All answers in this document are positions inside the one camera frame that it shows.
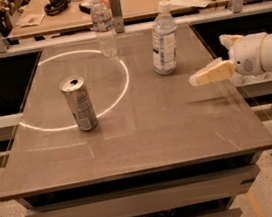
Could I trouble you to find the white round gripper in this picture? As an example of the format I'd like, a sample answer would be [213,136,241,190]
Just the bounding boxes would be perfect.
[189,33,267,86]

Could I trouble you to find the blue label plastic bottle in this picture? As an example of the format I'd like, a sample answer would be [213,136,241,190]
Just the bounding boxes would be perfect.
[151,0,177,75]

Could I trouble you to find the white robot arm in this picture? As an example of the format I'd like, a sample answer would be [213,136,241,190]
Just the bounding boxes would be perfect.
[189,32,272,86]

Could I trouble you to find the clear plastic water bottle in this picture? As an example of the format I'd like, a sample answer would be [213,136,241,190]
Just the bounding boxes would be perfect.
[90,0,117,57]

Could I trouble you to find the silver redbull can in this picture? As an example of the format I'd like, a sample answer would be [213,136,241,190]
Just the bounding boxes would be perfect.
[59,76,99,131]

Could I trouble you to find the white paper sheet right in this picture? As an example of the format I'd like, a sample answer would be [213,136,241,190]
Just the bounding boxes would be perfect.
[170,0,209,8]

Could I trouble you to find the grey upper drawer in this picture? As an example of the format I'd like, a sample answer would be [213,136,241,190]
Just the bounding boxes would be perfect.
[26,165,260,217]

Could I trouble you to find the black headphones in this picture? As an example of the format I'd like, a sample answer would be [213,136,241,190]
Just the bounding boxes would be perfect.
[44,0,69,17]

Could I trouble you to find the white paper note left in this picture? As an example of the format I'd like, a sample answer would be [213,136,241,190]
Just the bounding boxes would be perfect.
[17,14,45,28]

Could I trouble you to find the grey metal bracket middle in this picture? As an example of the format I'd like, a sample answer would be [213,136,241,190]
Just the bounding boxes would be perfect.
[110,0,125,33]

